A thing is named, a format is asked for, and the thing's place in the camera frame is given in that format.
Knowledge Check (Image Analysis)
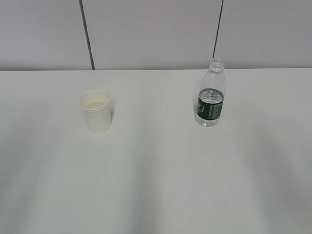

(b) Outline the white paper cup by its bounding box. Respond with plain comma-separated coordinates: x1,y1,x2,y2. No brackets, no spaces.
78,89,112,134

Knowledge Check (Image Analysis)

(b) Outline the clear water bottle green label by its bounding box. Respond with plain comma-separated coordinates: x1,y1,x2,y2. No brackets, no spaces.
195,58,226,127

